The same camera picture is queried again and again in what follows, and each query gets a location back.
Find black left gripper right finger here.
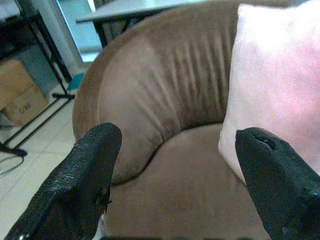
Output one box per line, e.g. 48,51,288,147
235,127,320,240

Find brown fabric sofa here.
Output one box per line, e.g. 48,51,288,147
72,0,291,240

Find brown cardboard box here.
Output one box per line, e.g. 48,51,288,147
0,59,50,128

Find grey table with black legs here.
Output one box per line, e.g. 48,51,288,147
75,0,208,49

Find pale pink pillow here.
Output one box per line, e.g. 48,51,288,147
218,2,320,185

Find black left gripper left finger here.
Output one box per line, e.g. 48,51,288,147
4,122,123,240

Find black floor cable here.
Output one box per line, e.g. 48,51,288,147
0,152,26,176

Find black metal frame stand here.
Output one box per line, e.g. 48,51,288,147
0,0,76,157

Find teal floor object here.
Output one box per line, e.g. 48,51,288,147
67,74,85,91

